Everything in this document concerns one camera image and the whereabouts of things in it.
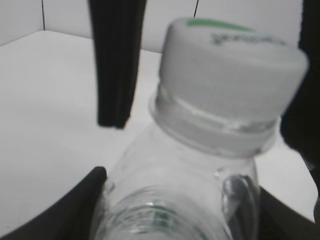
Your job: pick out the white green bottle cap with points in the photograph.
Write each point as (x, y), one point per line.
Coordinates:
(229, 72)

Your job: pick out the clear cestbon water bottle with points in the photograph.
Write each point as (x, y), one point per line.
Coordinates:
(191, 175)

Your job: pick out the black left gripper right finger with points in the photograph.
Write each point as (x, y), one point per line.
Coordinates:
(279, 222)

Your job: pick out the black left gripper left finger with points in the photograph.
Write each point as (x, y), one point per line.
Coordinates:
(70, 218)

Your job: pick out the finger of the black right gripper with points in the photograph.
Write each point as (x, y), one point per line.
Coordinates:
(116, 27)
(300, 125)

